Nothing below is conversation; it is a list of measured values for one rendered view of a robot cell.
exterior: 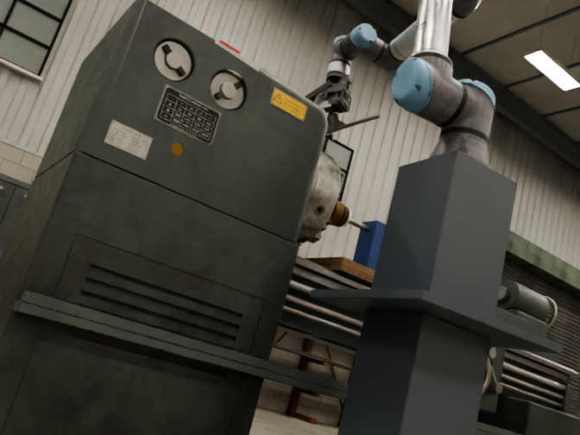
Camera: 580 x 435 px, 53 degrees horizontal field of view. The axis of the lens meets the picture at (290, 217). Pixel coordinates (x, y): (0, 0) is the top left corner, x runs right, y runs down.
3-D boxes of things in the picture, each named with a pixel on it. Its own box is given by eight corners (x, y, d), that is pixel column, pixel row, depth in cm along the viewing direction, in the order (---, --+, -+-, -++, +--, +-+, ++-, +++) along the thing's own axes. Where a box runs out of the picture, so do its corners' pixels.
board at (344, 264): (340, 269, 167) (343, 256, 168) (274, 269, 197) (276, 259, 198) (412, 299, 182) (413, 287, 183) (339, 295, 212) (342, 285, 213)
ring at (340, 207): (333, 192, 185) (354, 202, 189) (316, 194, 192) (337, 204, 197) (325, 218, 182) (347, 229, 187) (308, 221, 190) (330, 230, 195)
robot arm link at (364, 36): (388, 33, 189) (368, 48, 198) (360, 16, 185) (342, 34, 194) (384, 53, 186) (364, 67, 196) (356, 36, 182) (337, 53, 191)
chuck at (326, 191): (306, 228, 162) (326, 131, 173) (248, 243, 187) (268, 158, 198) (330, 239, 167) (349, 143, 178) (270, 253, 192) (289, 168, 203)
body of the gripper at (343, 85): (339, 101, 185) (346, 70, 189) (316, 104, 189) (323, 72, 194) (349, 114, 191) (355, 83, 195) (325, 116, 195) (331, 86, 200)
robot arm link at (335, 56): (342, 29, 195) (329, 41, 202) (337, 56, 191) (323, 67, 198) (361, 40, 198) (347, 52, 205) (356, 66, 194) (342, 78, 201)
